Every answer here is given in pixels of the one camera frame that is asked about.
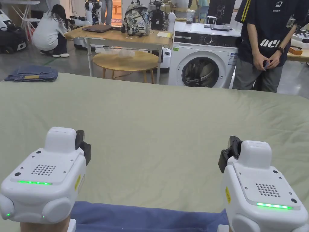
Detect white humanoid robot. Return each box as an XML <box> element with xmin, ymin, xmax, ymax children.
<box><xmin>69</xmin><ymin>0</ymin><xmax>103</xmax><ymax>27</ymax></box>

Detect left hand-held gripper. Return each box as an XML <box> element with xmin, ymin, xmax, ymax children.
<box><xmin>0</xmin><ymin>127</ymin><xmax>92</xmax><ymax>232</ymax></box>

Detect person's left hand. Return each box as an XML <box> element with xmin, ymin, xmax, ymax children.
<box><xmin>19</xmin><ymin>216</ymin><xmax>71</xmax><ymax>232</ymax></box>

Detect black wheeled case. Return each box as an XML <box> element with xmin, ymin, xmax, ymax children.
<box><xmin>0</xmin><ymin>9</ymin><xmax>29</xmax><ymax>55</ymax></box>

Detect round wooden low table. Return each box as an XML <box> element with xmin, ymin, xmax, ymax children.
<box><xmin>92</xmin><ymin>50</ymin><xmax>159</xmax><ymax>84</ymax></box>

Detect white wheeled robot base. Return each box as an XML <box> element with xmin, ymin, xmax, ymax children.
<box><xmin>160</xmin><ymin>12</ymin><xmax>176</xmax><ymax>73</ymax></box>

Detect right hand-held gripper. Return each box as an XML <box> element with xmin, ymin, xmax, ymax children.
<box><xmin>218</xmin><ymin>136</ymin><xmax>309</xmax><ymax>232</ymax></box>

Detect folded blue jeans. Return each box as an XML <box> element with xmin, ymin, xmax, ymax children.
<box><xmin>4</xmin><ymin>65</ymin><xmax>59</xmax><ymax>83</ymax></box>

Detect bed with pale green sheet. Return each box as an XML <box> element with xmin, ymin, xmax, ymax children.
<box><xmin>0</xmin><ymin>72</ymin><xmax>309</xmax><ymax>232</ymax></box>

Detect wooden side table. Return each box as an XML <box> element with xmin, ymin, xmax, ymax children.
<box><xmin>287</xmin><ymin>31</ymin><xmax>309</xmax><ymax>65</ymax></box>

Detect white washing machine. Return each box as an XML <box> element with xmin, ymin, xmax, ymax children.
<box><xmin>168</xmin><ymin>21</ymin><xmax>242</xmax><ymax>89</ymax></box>

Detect black humanoid robot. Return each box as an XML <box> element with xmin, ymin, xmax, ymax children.
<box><xmin>149</xmin><ymin>0</ymin><xmax>168</xmax><ymax>31</ymax></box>

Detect dark blue shirt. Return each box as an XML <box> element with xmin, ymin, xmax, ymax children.
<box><xmin>69</xmin><ymin>200</ymin><xmax>230</xmax><ymax>232</ymax></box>

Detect rectangular wooden table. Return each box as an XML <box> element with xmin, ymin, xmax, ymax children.
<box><xmin>65</xmin><ymin>2</ymin><xmax>173</xmax><ymax>84</ymax></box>

